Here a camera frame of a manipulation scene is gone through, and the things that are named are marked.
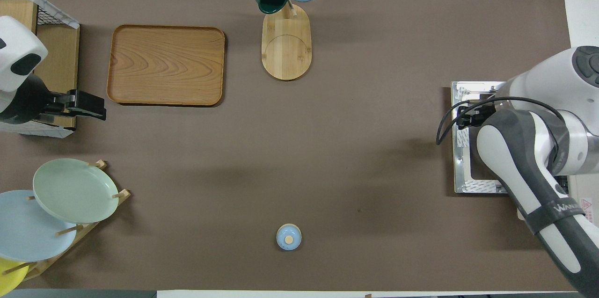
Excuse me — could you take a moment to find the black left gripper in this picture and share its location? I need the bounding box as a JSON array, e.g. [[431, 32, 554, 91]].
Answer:
[[0, 76, 107, 124]]

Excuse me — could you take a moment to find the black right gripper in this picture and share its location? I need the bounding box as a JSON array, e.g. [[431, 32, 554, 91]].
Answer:
[[458, 102, 497, 129]]

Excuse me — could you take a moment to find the glass oven door with handle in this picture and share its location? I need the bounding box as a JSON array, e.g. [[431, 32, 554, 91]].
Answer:
[[451, 81, 520, 194]]

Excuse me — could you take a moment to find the pale green plate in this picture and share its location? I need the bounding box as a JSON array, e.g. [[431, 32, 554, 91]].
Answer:
[[33, 158, 119, 224]]

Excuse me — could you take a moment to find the wooden serving tray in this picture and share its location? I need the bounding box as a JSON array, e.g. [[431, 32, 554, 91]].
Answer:
[[107, 24, 226, 107]]

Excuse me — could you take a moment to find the wooden plate rack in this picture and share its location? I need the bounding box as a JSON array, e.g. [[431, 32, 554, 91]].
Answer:
[[19, 160, 131, 281]]

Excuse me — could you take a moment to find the large light blue plate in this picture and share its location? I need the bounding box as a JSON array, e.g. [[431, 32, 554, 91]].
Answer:
[[0, 189, 78, 262]]

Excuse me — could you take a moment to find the brown table mat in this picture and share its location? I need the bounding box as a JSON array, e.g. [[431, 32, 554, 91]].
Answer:
[[0, 0, 574, 291]]

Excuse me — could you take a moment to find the yellow plate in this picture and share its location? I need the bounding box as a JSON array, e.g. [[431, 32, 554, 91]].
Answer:
[[0, 257, 29, 297]]

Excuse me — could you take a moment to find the wooden mug tree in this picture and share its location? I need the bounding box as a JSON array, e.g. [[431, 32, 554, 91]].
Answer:
[[248, 0, 323, 81]]

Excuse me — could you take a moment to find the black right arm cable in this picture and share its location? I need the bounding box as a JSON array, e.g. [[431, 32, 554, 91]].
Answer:
[[436, 96, 568, 163]]

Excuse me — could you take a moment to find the black wire wooden shelf rack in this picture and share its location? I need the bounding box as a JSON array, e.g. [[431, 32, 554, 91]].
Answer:
[[0, 0, 81, 138]]

